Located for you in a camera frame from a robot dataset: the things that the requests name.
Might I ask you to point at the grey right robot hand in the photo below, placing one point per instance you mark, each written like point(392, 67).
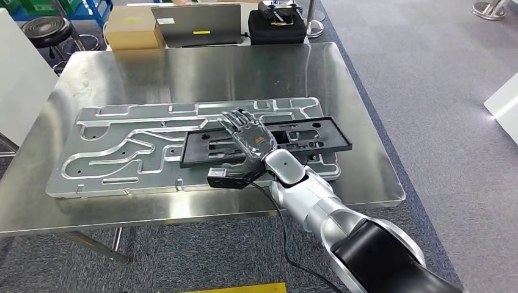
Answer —
point(253, 139)

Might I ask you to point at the black plastic panel part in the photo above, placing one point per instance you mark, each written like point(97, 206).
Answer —
point(323, 141)

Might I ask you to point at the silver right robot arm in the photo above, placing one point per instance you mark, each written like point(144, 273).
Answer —
point(307, 198)

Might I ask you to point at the stainless steel workbench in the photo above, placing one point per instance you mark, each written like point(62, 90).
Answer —
point(202, 68)

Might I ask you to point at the black carry case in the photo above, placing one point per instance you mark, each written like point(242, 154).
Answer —
point(275, 34)

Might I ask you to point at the grey laptop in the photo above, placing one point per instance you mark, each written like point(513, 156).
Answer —
point(194, 24)

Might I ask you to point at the machined aluminium fixture plate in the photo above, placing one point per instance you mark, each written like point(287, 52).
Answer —
point(121, 161)

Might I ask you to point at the silver black handheld device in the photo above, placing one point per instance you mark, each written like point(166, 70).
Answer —
point(279, 8)

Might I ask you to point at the brown cardboard box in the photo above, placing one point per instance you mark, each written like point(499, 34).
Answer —
point(133, 28)

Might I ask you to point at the black round stool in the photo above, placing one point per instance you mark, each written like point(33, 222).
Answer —
point(44, 30)

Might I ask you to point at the white panel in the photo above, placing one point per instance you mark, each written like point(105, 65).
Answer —
point(20, 81)

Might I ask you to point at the green plastic bin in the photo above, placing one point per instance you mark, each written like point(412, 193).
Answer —
point(10, 5)
point(40, 6)

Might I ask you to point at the white display plinth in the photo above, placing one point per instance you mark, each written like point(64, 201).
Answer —
point(506, 109)

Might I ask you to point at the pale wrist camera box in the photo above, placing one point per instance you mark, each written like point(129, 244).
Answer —
point(218, 173)

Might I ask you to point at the metal stanchion post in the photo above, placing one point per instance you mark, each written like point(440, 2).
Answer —
point(313, 28)
point(489, 10)

